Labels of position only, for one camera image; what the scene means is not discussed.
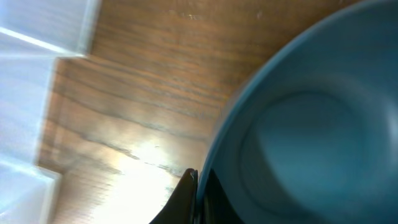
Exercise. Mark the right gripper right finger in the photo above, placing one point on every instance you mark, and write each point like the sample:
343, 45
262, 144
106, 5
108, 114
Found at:
216, 206

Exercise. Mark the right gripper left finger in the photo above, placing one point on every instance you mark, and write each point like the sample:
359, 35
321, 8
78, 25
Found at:
180, 207

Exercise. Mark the dark blue bowl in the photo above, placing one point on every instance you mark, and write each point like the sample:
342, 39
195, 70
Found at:
312, 136

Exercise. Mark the clear plastic storage container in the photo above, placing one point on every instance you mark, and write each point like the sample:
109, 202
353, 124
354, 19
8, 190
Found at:
35, 34

